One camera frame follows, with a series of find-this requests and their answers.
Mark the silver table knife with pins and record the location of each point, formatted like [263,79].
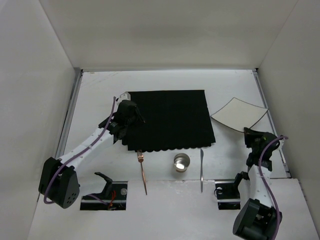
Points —
[201,170]

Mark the black cloth placemat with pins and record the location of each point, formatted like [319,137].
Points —
[173,120]

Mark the copper fork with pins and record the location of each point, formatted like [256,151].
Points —
[140,158]

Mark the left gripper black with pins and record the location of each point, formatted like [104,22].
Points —
[136,113]

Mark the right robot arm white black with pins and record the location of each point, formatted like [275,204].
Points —
[260,217]

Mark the square white plate black rim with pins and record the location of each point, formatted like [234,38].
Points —
[238,114]

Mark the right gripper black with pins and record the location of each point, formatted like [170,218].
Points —
[250,133]

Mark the silver metal cup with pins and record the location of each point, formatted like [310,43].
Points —
[181,162]

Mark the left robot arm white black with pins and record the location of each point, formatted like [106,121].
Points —
[59,183]

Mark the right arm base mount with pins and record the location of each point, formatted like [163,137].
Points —
[227,192]

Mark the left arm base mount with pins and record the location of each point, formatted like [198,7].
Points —
[104,194]

